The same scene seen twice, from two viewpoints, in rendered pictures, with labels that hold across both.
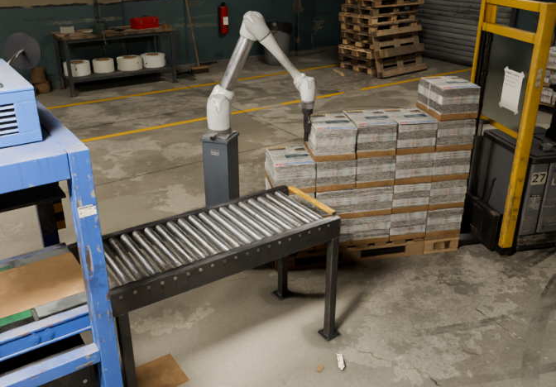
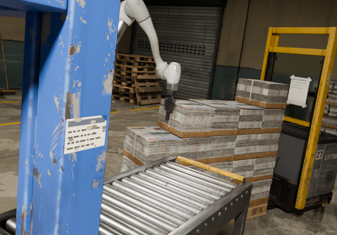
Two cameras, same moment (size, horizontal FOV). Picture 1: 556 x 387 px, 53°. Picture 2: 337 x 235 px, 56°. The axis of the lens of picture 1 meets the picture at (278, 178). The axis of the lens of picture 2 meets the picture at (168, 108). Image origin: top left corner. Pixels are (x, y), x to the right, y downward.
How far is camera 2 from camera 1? 1.78 m
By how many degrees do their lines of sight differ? 26
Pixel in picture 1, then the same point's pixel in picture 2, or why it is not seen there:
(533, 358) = not seen: outside the picture
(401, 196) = (236, 170)
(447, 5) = not seen: hidden behind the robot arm
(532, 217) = (314, 184)
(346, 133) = (207, 112)
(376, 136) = (226, 117)
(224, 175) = not seen: hidden behind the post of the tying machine
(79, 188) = (83, 55)
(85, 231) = (69, 201)
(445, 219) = (261, 189)
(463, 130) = (277, 116)
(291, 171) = (162, 146)
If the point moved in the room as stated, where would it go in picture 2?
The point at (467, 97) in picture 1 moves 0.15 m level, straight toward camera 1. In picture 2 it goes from (281, 91) to (287, 93)
